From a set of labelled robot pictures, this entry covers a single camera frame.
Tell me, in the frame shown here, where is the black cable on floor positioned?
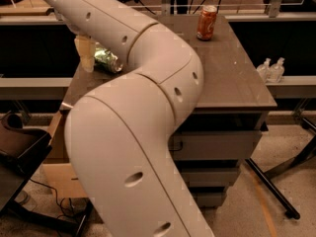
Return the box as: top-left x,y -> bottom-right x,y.
29,177 -> 87,237

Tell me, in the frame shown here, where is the bottom grey drawer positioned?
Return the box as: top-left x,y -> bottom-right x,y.
193,193 -> 226,207

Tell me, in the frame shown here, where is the cardboard box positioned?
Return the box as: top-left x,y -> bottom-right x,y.
42,111 -> 87,198

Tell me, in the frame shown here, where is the black floor stand leg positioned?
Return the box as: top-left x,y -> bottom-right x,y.
245,116 -> 316,221

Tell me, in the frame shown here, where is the clear plastic bottle right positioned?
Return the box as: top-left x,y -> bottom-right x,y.
269,57 -> 284,83

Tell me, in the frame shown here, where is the black table with brown tray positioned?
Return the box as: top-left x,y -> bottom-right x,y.
0,112 -> 93,237

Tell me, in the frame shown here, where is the clear plastic bottle left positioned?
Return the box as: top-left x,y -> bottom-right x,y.
257,58 -> 271,82

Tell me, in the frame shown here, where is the grey drawer cabinet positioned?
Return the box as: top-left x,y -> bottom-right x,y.
59,15 -> 277,209

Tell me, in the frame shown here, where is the orange soda can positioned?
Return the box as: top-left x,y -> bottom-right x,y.
197,5 -> 217,40

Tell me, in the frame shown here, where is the clear plastic bottle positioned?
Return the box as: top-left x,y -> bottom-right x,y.
269,57 -> 284,83
257,58 -> 271,82

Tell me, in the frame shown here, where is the top grey drawer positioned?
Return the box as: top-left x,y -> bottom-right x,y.
169,130 -> 262,161

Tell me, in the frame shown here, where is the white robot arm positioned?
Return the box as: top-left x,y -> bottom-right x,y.
44,0 -> 214,237

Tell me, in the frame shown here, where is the green soda can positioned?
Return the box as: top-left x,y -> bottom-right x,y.
94,47 -> 123,74

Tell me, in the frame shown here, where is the grey drawer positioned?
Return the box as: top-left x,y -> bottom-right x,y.
193,193 -> 226,207
169,130 -> 262,161
181,168 -> 240,188

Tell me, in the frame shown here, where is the middle grey drawer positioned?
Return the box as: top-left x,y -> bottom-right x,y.
181,168 -> 240,188

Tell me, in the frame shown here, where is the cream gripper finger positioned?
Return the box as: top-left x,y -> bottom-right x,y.
75,36 -> 96,72

